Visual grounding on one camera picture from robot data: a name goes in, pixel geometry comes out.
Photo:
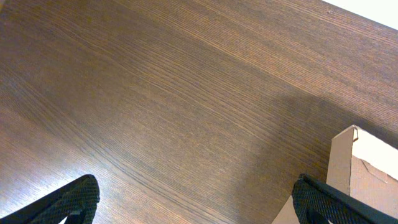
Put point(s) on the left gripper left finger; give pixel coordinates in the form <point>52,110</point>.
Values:
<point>75,202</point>

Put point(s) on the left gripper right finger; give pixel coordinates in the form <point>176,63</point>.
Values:
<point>316,202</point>

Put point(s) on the brown cardboard box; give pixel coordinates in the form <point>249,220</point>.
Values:
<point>361,166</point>

